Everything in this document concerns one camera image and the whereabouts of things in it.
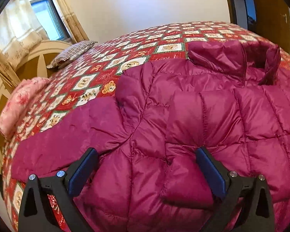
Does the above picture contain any magenta quilted down jacket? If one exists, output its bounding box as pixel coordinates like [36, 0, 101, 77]
[11, 41, 290, 231]

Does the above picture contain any pink floral pillow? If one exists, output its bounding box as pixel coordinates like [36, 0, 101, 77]
[0, 77, 50, 139]

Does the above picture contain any red patchwork bear bedspread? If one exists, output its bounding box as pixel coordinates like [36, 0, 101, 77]
[3, 21, 290, 230]

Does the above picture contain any cream wooden headboard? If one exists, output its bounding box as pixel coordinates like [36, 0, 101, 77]
[0, 40, 71, 173]

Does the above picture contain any grey striped pillow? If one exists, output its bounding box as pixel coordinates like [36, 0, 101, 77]
[46, 40, 97, 69]

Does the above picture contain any brown wooden door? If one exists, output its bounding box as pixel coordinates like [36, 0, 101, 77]
[227, 0, 290, 53]

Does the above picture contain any beige patterned curtain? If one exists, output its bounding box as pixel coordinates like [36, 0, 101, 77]
[0, 0, 89, 89]

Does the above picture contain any window with blue frame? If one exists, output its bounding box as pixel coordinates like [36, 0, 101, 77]
[29, 0, 69, 41]

